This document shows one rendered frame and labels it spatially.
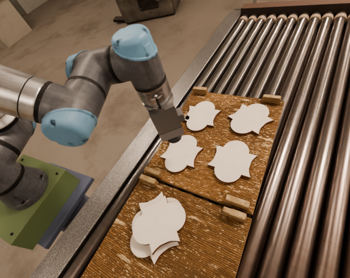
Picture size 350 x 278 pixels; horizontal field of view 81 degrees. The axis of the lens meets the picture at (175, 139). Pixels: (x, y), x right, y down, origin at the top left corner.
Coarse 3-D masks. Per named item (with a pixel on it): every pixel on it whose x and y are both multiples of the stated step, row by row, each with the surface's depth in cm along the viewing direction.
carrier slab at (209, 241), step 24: (144, 192) 63; (168, 192) 61; (120, 216) 60; (192, 216) 55; (216, 216) 53; (120, 240) 56; (192, 240) 51; (216, 240) 50; (240, 240) 49; (96, 264) 54; (120, 264) 53; (144, 264) 51; (168, 264) 50; (192, 264) 48; (216, 264) 47
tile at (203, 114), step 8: (200, 104) 78; (208, 104) 77; (192, 112) 77; (200, 112) 76; (208, 112) 75; (216, 112) 74; (192, 120) 75; (200, 120) 73; (208, 120) 73; (192, 128) 72; (200, 128) 71
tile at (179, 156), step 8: (184, 136) 71; (192, 136) 70; (176, 144) 70; (184, 144) 69; (192, 144) 68; (168, 152) 69; (176, 152) 68; (184, 152) 67; (192, 152) 66; (168, 160) 67; (176, 160) 66; (184, 160) 65; (192, 160) 64; (168, 168) 65; (176, 168) 64; (184, 168) 64
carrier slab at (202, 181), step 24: (192, 96) 84; (216, 96) 80; (216, 120) 73; (168, 144) 72; (216, 144) 67; (264, 144) 62; (192, 168) 64; (264, 168) 58; (192, 192) 60; (216, 192) 57; (240, 192) 56
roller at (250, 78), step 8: (280, 16) 105; (280, 24) 102; (272, 32) 99; (272, 40) 96; (264, 48) 93; (264, 56) 91; (256, 64) 88; (256, 72) 86; (248, 80) 83; (240, 88) 83; (248, 88) 82; (240, 96) 79; (184, 192) 63
